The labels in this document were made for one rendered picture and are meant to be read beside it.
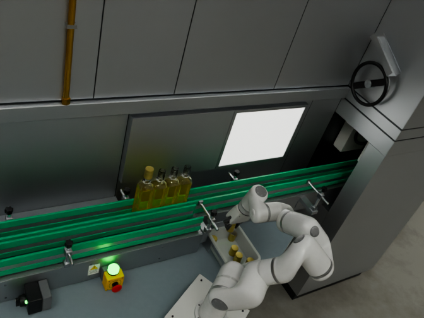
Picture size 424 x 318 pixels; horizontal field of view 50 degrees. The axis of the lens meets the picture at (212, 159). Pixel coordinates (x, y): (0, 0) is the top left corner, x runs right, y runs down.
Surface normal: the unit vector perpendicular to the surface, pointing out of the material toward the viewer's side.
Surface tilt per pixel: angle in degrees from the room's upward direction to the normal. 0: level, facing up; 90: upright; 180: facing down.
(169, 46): 90
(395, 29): 90
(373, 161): 90
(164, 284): 0
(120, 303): 0
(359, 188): 90
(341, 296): 0
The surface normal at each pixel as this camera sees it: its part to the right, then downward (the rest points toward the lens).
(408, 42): -0.85, 0.12
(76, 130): 0.46, 0.64
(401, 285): 0.26, -0.76
